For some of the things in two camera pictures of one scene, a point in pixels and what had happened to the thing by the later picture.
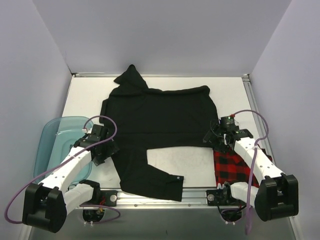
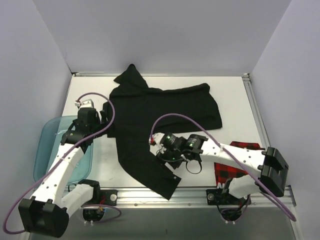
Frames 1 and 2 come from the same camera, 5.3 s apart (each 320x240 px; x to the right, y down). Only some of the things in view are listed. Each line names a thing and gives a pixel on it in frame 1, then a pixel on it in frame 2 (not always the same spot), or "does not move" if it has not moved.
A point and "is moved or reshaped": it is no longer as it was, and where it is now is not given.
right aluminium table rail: (258, 117) does not move
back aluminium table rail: (165, 75) does not move
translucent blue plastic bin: (56, 136) does not move
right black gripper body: (215, 136) -> (163, 153)
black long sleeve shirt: (145, 117) is moved or reshaped
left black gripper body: (104, 152) -> (101, 116)
